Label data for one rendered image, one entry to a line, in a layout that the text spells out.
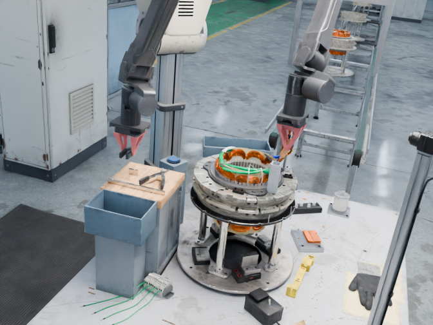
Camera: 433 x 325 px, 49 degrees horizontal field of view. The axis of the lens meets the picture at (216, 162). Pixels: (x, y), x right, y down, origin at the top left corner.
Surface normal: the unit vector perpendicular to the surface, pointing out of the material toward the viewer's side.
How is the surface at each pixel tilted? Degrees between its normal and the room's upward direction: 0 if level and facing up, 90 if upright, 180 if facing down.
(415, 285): 0
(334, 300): 0
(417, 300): 0
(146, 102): 91
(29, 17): 90
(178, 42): 104
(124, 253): 90
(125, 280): 90
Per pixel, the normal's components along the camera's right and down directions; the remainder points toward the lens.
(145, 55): 0.41, 0.77
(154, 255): -0.28, 0.38
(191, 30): 0.56, 0.40
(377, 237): 0.09, -0.90
